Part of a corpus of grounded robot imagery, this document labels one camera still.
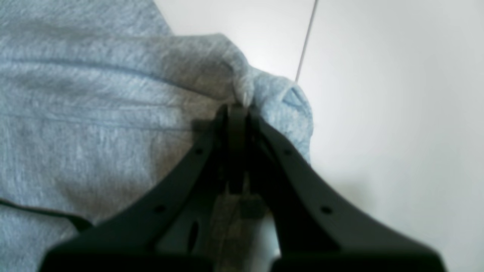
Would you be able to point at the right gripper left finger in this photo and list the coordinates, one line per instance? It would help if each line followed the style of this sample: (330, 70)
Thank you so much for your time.
(165, 230)

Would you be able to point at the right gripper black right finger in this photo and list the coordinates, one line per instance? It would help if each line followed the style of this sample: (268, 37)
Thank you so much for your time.
(318, 230)

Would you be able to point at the grey T-shirt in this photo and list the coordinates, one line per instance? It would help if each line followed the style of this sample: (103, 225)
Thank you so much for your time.
(100, 100)

